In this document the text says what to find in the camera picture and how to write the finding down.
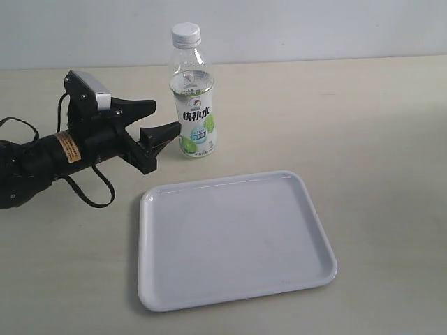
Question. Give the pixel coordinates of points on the white bottle cap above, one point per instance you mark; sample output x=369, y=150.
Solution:
x=186, y=35

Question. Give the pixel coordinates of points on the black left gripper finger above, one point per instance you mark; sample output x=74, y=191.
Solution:
x=153, y=140
x=127, y=112

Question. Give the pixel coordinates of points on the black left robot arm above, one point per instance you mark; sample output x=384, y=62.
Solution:
x=30, y=168

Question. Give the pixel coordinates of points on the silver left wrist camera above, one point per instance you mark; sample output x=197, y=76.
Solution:
x=88, y=96

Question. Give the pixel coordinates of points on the clear plastic drink bottle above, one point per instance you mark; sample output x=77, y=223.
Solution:
x=192, y=83

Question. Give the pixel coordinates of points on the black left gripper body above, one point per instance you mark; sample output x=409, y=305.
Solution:
x=98, y=141

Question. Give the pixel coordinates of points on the white plastic tray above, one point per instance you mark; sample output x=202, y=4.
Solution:
x=227, y=239

